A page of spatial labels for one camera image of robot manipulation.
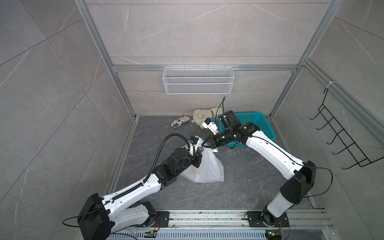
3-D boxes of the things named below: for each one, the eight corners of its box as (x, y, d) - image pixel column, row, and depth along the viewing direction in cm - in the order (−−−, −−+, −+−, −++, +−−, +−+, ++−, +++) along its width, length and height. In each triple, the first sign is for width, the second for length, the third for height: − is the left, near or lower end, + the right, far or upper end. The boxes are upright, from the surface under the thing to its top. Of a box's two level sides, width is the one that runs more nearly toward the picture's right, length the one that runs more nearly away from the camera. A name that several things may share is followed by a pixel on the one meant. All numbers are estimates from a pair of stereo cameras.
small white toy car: (173, 128, 113) (172, 126, 111) (170, 124, 116) (169, 122, 113) (190, 121, 118) (190, 118, 116) (187, 117, 121) (187, 114, 119)
